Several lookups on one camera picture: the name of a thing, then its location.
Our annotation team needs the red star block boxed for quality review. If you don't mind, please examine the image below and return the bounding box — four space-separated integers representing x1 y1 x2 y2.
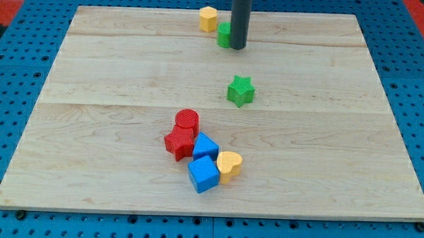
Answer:
164 125 194 162

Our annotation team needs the green star block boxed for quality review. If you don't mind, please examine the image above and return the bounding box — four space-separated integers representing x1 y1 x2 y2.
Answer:
226 76 255 108

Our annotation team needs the red cylinder block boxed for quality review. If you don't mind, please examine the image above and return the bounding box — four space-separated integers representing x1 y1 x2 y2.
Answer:
175 109 200 138

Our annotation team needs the blue triangle block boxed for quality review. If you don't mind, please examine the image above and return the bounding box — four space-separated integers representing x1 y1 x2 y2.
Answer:
192 132 220 161

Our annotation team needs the yellow heart block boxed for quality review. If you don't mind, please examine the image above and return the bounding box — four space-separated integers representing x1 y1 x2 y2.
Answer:
216 151 243 184

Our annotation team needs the blue cube block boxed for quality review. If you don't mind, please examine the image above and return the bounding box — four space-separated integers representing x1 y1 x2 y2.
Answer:
188 155 220 194

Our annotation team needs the green cylinder block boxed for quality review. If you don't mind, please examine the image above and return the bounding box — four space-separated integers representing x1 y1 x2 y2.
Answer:
217 22 231 48

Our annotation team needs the yellow hexagon block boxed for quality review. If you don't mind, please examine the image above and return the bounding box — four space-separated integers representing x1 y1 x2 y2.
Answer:
199 6 218 32

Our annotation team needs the light wooden board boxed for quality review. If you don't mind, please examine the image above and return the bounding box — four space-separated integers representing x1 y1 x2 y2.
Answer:
0 6 424 222

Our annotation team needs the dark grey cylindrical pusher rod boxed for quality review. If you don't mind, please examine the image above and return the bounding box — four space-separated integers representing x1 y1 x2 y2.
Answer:
230 0 252 50

